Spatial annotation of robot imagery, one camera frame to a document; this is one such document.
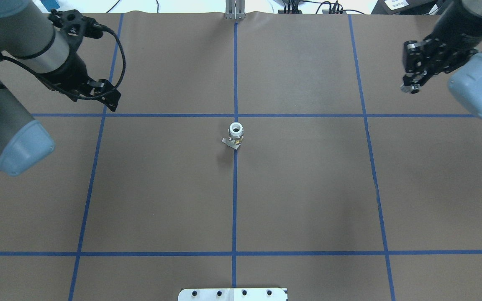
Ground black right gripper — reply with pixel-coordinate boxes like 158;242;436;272
403;36;478;87

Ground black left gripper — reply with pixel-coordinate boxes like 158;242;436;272
38;53;122;112

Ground white brass PPR valve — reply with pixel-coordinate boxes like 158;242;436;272
222;122;244;150

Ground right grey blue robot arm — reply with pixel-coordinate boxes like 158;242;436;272
400;0;482;119

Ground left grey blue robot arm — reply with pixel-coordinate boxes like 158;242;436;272
0;0;126;176

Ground blue wooden block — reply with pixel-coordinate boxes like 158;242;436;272
40;0;61;11

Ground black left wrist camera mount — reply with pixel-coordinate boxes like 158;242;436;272
48;8;107;39

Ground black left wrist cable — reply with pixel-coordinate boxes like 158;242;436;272
0;25;126;100

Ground aluminium frame post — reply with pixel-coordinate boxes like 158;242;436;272
225;0;246;21

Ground white camera stand column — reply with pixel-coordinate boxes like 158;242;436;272
177;288;289;301

